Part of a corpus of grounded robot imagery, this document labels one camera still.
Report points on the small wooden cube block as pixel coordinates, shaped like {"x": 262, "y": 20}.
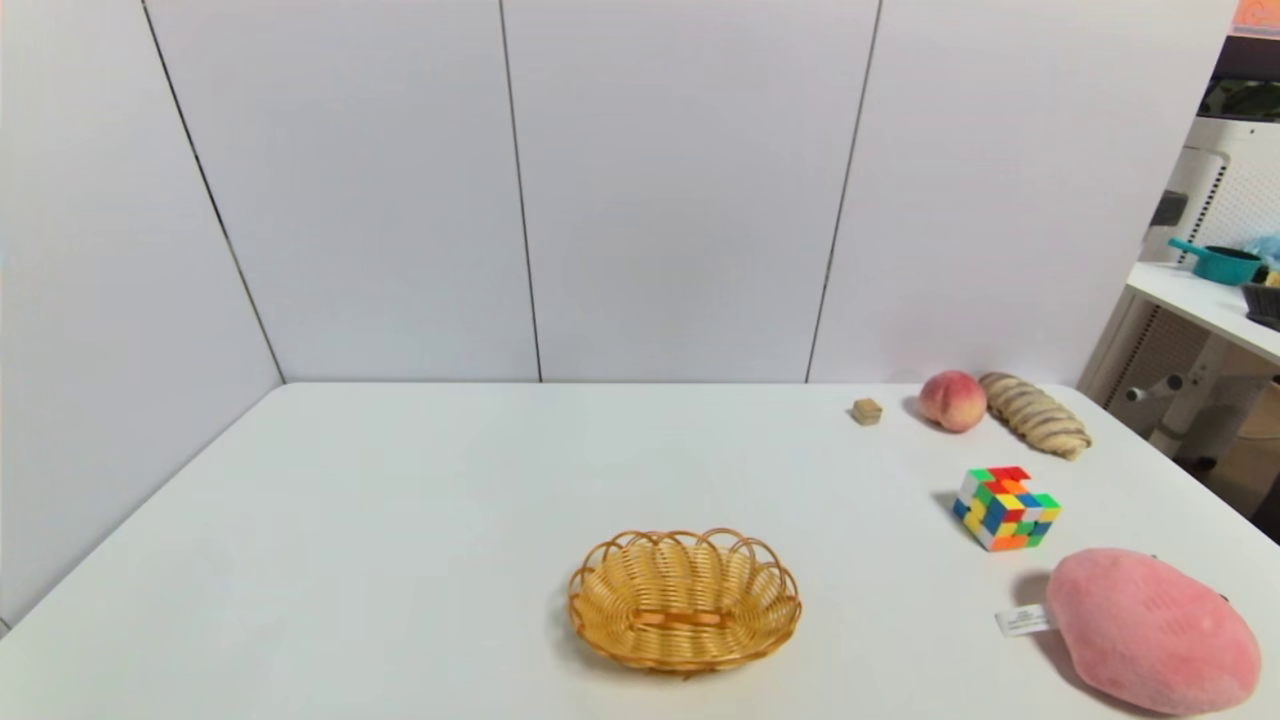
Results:
{"x": 867, "y": 411}

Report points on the white side table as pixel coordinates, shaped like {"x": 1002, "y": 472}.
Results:
{"x": 1195, "y": 300}

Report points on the light blue cloth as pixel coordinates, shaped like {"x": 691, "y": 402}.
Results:
{"x": 1268, "y": 248}

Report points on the yellow woven wicker basket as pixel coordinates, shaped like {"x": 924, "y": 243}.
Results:
{"x": 690, "y": 640}

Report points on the pink peach fruit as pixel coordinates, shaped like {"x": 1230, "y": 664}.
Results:
{"x": 953, "y": 401}

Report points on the dark mesh tray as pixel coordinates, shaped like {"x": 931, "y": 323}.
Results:
{"x": 1265, "y": 305}

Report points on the multicolour puzzle cube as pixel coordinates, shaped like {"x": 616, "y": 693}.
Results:
{"x": 1005, "y": 510}

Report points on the white perforated panel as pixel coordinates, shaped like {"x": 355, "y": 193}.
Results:
{"x": 1235, "y": 190}

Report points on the striped twisted bread loaf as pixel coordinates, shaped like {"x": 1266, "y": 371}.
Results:
{"x": 1035, "y": 414}

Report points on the pink plush toy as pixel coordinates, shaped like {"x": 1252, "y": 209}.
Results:
{"x": 1150, "y": 635}

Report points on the grey lever with black tip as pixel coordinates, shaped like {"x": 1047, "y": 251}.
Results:
{"x": 1155, "y": 388}

